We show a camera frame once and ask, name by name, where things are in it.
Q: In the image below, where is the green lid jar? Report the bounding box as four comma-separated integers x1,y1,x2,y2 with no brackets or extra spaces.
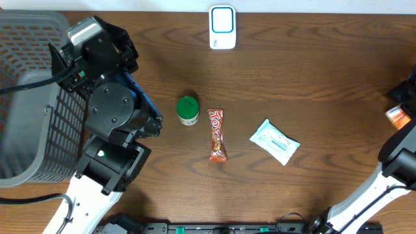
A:
176,96,199,126

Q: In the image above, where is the mint Zappy wipes pack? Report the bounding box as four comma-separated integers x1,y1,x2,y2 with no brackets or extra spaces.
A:
250,119,300,166

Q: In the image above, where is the red Top chocolate bar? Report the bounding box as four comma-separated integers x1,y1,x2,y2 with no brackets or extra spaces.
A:
207,108,228,163

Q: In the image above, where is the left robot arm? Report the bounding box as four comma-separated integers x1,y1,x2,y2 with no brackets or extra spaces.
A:
45,16,163,233

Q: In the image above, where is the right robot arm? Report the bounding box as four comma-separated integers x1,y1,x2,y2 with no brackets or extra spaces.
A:
305,70,415,233

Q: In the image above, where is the white barcode scanner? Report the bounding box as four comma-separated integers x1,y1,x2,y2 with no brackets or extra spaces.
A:
209,5,237,50

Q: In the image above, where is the grey plastic mesh basket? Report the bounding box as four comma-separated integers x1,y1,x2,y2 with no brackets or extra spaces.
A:
1,10,86,187

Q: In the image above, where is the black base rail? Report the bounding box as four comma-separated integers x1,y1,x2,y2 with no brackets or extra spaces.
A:
93,213,307,234

